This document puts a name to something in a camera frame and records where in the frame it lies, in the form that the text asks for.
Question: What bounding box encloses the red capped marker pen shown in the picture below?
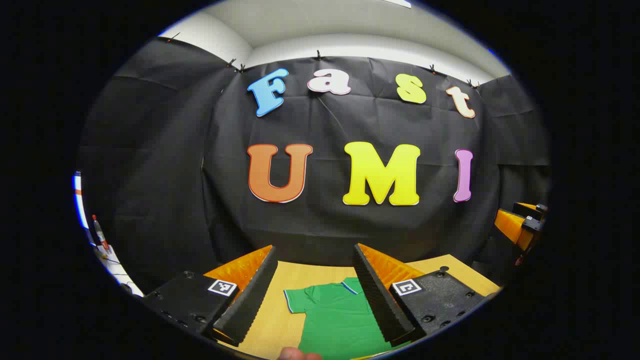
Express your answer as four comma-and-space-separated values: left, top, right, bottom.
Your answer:
91, 214, 111, 254

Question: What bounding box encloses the black backdrop cloth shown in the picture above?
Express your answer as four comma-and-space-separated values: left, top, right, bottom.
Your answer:
77, 36, 552, 296

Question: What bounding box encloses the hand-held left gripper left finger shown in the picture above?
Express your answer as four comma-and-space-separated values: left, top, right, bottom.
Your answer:
141, 244, 280, 348

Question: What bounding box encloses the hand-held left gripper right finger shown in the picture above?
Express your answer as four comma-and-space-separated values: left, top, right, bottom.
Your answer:
351, 243, 487, 347

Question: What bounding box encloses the white printed board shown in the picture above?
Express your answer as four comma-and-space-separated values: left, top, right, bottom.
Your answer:
73, 171, 146, 299

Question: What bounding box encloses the green T-shirt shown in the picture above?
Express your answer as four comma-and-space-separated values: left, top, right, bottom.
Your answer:
283, 276, 411, 360

